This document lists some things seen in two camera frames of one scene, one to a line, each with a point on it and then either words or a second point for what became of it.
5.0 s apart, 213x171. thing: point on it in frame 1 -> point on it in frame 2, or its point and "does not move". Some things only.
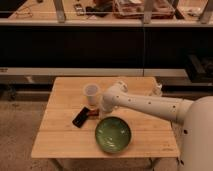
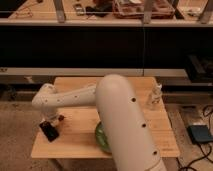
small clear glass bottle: [156, 92] does not move
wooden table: [74, 123] does not move
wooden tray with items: [134, 9] does not move
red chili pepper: [94, 113] -> [61, 118]
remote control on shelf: [79, 9] does not move
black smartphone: [79, 119] -> [48, 130]
